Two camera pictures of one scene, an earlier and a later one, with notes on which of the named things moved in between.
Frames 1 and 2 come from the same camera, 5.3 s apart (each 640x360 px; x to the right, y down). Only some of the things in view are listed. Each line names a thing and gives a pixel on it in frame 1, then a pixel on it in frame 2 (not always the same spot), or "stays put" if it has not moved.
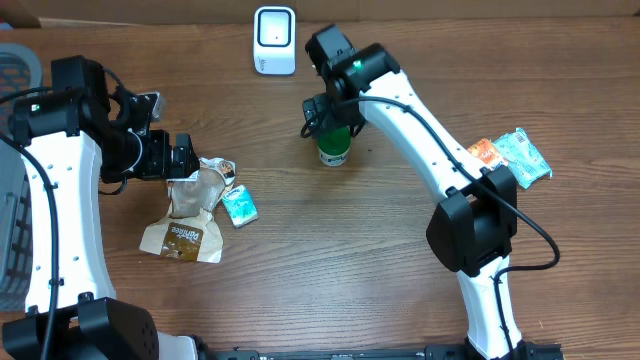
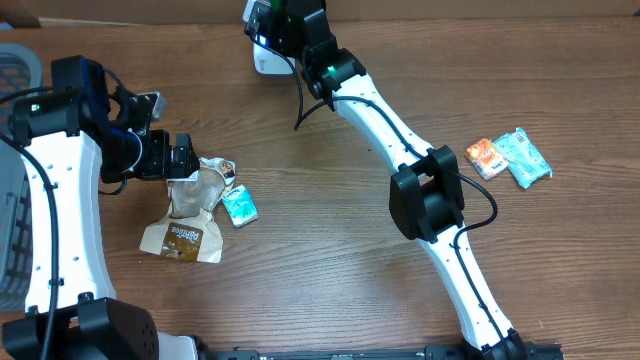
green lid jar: x=333 y=145 -> x=276 y=5
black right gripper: x=322 y=115 -> x=285 y=48
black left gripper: x=162 y=166 stays put
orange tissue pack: x=487 y=153 stays put
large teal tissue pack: x=525 y=162 stays put
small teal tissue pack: x=239 y=205 stays put
